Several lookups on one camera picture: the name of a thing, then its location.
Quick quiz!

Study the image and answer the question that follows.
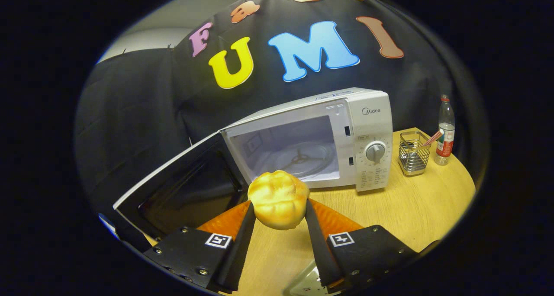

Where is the wire mesh basket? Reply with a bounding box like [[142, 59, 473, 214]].
[[398, 131, 431, 177]]

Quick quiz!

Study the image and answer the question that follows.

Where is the clear plastic bottle red label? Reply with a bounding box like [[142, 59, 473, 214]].
[[434, 94, 456, 166]]

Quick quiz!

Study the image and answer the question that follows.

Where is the glass microwave turntable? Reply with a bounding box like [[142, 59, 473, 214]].
[[275, 141, 336, 177]]

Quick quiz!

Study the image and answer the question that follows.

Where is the black backdrop cloth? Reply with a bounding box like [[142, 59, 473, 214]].
[[74, 0, 490, 210]]

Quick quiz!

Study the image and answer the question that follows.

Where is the white microwave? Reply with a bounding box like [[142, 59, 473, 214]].
[[113, 87, 393, 250]]

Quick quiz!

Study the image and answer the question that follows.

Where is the golden bread bun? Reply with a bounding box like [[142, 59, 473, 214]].
[[248, 170, 311, 231]]

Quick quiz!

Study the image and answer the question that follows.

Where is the red checkered stick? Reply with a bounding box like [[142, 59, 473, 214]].
[[422, 129, 444, 147]]

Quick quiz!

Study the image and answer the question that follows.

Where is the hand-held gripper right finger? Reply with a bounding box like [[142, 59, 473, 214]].
[[304, 198, 419, 293]]

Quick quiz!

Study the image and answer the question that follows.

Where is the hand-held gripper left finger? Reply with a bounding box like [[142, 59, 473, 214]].
[[143, 199, 257, 293]]

